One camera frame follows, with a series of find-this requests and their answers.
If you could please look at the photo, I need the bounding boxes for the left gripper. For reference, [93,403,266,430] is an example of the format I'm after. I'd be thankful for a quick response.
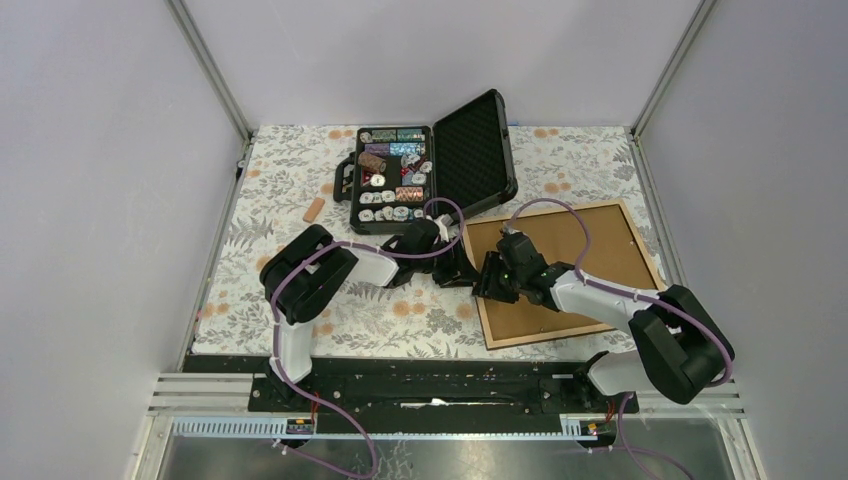
[413,237,479,289]

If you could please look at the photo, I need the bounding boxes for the brown frame backing board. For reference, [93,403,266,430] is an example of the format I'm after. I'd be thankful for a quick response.
[463,200,665,349]

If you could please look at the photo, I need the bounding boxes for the wooden picture frame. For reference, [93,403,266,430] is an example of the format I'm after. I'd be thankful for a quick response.
[460,199,667,351]

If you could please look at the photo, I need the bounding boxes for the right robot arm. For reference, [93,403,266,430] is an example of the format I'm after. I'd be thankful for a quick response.
[473,230,735,412]

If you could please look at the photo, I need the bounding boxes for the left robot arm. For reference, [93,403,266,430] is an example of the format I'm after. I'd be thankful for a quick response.
[259,218,479,411]

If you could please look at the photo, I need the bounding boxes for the orange poker chip stack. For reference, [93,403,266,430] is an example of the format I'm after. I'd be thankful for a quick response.
[395,186,425,203]

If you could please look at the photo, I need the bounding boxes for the black poker chip case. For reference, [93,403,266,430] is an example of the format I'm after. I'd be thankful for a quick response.
[333,89,518,235]

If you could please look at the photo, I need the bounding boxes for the brown poker chip stack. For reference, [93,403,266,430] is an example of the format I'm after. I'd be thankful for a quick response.
[357,152,387,174]

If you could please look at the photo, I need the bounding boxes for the wooden block left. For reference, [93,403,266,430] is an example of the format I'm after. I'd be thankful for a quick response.
[302,197,326,224]

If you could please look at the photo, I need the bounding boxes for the floral tablecloth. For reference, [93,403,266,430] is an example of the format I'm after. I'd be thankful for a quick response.
[191,125,662,361]

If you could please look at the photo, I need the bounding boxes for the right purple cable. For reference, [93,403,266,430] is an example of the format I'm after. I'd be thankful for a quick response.
[503,197,735,480]

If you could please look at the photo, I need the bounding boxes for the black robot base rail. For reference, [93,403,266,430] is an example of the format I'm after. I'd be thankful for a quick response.
[248,358,639,435]

